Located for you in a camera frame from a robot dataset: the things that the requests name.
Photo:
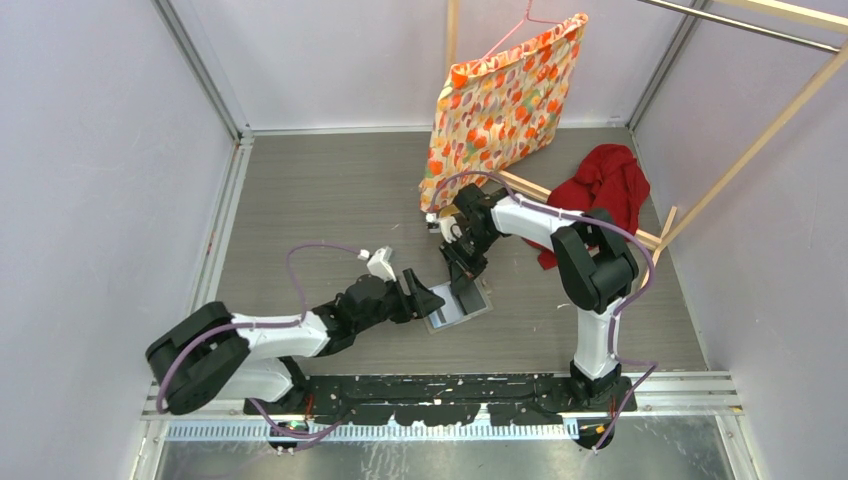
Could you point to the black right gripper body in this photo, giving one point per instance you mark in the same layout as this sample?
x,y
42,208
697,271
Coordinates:
x,y
471,247

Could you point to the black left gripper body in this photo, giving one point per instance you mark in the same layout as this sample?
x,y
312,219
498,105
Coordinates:
x,y
393,306

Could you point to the black card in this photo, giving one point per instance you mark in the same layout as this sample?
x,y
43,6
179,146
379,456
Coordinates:
x,y
474,299

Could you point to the white magnetic stripe card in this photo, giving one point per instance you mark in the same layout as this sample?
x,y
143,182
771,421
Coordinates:
x,y
451,312

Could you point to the taupe leather card holder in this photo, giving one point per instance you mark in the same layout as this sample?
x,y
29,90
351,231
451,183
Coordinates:
x,y
432,330

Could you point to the tan oval tray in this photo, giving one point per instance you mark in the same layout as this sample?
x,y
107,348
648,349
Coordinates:
x,y
447,212

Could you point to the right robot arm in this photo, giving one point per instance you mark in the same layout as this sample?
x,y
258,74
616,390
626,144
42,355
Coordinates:
x,y
595,265

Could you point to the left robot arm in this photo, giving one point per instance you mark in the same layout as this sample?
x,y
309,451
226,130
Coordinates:
x,y
216,354

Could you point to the floral fabric bag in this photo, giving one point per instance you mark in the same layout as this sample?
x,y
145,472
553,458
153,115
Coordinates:
x,y
496,111

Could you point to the red cloth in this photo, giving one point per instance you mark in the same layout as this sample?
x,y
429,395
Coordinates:
x,y
609,178

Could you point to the metal rod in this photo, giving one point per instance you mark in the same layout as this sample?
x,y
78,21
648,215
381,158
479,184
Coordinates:
x,y
744,26

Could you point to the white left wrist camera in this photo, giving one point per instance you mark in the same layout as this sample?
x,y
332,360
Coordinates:
x,y
378,263

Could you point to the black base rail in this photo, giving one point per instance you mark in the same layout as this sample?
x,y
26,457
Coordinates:
x,y
445,400

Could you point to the wooden rack frame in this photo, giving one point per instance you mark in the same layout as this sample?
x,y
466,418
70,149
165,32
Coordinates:
x,y
719,95

